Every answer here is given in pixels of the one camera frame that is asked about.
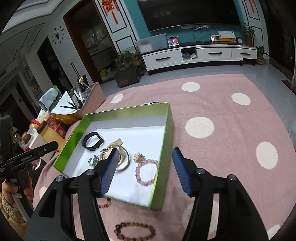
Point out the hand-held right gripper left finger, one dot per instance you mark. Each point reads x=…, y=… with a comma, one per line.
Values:
x=109, y=171

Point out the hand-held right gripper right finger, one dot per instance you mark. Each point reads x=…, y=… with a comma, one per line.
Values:
x=182, y=171

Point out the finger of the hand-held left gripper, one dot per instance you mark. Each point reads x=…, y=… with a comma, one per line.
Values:
x=44, y=150

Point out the metal bangle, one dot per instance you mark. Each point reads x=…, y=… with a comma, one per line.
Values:
x=127, y=162

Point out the cream wrist watch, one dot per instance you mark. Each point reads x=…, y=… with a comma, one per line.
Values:
x=118, y=141

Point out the black wrist watch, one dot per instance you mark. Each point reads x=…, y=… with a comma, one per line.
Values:
x=85, y=142

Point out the green cardboard box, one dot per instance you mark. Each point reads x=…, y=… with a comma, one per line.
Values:
x=129, y=129

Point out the person's left forearm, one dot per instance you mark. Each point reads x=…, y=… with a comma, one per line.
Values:
x=9, y=213

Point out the person's left hand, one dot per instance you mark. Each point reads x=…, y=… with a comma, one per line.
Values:
x=9, y=188

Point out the yellow bear bottle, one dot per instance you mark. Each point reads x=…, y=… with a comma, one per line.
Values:
x=52, y=139

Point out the orange snack bag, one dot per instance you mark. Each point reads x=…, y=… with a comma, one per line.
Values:
x=67, y=119

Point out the rolled light blue cloth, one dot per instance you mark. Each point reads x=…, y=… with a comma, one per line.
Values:
x=48, y=98

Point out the white paper sheets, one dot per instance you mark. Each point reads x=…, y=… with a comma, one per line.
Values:
x=64, y=102

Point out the pink polka dot tablecloth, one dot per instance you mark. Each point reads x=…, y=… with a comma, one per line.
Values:
x=231, y=139

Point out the bunch of pens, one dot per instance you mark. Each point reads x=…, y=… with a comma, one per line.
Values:
x=78, y=97

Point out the beige pen holder box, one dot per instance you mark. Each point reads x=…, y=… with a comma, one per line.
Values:
x=92, y=102

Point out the bushy plant in planter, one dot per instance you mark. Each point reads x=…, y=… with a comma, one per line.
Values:
x=127, y=67

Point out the white tv cabinet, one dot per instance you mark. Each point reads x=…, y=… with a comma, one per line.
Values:
x=208, y=54

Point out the translucent storage box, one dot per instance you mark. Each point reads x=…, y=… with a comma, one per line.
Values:
x=151, y=44

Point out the small potted plant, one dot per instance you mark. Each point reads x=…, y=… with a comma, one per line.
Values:
x=260, y=55

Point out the yellow and white box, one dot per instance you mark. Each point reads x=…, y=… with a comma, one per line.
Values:
x=224, y=37

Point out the small alarm clock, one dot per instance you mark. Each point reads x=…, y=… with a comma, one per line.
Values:
x=239, y=40

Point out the white power strip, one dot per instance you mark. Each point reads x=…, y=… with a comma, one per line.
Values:
x=202, y=26

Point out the tall potted plant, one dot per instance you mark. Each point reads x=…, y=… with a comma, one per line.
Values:
x=248, y=34

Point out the black television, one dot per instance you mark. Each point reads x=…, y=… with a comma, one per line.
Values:
x=189, y=14

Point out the black wall clock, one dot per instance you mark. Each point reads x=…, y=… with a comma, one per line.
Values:
x=57, y=34

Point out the red knot wall ornament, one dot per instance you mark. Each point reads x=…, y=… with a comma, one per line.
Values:
x=110, y=8

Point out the red wall decoration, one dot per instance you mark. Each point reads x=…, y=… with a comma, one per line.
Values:
x=252, y=4

